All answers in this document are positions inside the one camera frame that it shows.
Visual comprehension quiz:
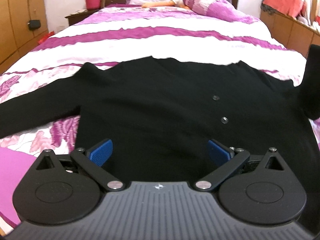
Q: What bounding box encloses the black knit cardigan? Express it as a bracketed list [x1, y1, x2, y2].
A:
[1, 45, 319, 232]

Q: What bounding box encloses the purple floral bed quilt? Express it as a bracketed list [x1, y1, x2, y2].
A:
[0, 4, 320, 230]

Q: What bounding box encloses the red plastic stool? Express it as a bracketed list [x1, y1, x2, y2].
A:
[38, 31, 55, 44]

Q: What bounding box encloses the wooden side cabinet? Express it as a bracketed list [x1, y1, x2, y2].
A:
[260, 10, 319, 57]

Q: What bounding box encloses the dark wooden nightstand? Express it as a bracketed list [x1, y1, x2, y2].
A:
[65, 9, 99, 26]

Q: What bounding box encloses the purple floral pillow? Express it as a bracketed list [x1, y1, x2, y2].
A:
[172, 0, 259, 24]

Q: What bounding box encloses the orange white plush toy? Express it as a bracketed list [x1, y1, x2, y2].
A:
[141, 1, 190, 10]

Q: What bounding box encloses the orange wooden wardrobe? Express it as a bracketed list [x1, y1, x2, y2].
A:
[1, 0, 48, 73]

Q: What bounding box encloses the black wardrobe door handle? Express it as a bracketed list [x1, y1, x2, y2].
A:
[27, 20, 41, 31]

